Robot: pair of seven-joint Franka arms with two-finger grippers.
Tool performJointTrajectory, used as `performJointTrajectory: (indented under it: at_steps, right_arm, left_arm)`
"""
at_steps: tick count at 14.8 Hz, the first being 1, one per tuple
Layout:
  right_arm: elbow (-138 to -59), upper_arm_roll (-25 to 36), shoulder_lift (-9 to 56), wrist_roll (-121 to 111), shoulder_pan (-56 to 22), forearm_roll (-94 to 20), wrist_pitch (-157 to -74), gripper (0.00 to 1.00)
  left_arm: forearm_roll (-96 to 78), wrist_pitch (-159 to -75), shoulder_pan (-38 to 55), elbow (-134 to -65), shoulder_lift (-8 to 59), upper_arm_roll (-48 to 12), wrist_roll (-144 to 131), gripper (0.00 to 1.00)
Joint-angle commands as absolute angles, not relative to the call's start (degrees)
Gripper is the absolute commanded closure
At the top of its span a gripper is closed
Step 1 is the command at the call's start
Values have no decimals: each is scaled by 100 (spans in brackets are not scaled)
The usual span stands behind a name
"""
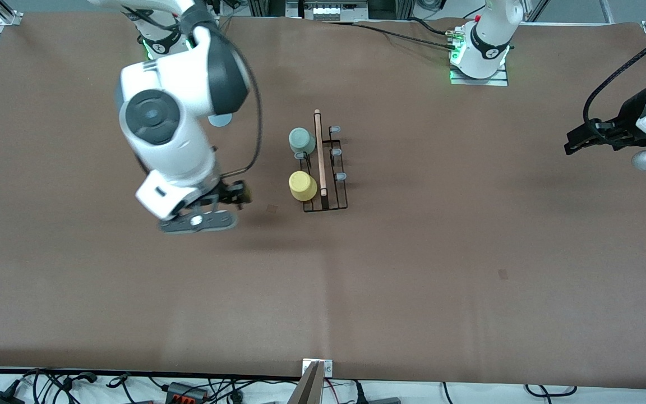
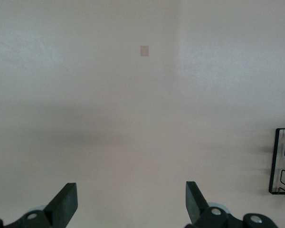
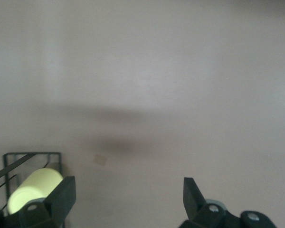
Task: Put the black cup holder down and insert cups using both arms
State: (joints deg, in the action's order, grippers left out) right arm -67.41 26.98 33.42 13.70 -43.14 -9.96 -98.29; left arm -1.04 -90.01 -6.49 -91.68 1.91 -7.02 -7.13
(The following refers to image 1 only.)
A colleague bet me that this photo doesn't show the yellow plastic cup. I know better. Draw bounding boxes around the yellow plastic cup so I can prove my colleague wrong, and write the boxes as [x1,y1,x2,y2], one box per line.
[289,171,319,202]

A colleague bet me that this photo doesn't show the pale green plastic cup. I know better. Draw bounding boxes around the pale green plastic cup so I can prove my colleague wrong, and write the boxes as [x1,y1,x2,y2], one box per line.
[289,127,317,158]

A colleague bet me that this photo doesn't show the black wire cup holder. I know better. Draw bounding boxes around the black wire cup holder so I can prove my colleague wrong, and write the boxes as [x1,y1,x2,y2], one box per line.
[295,109,348,213]

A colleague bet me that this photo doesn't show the brown table cover sheet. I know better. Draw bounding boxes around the brown table cover sheet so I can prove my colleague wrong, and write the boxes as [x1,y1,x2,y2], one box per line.
[0,12,646,391]

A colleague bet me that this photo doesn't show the grey terminal block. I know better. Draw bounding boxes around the grey terminal block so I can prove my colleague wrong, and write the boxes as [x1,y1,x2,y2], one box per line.
[165,382,209,403]

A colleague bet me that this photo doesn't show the white power strip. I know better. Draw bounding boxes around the white power strip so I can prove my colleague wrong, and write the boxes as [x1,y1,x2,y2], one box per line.
[301,0,370,23]

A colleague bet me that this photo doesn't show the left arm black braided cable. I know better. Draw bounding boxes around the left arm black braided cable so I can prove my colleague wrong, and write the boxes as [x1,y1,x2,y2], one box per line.
[581,34,646,138]

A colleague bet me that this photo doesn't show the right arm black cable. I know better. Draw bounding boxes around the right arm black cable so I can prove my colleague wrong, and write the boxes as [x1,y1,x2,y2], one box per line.
[211,34,263,177]

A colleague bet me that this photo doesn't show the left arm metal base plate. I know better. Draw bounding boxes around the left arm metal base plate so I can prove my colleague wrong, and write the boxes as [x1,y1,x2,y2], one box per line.
[450,66,509,86]

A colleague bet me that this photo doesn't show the thick black cable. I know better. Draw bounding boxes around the thick black cable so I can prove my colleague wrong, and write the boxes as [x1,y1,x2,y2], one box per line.
[406,16,451,38]

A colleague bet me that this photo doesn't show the silver camera mount bracket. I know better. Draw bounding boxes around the silver camera mount bracket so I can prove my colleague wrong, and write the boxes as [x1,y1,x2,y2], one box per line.
[302,359,334,378]

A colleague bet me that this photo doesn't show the thin black cable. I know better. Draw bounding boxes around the thin black cable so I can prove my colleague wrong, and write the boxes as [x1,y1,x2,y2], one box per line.
[323,20,451,50]

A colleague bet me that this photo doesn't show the grey camera pole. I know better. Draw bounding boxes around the grey camera pole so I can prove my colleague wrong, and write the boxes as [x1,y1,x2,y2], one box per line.
[288,362,325,404]

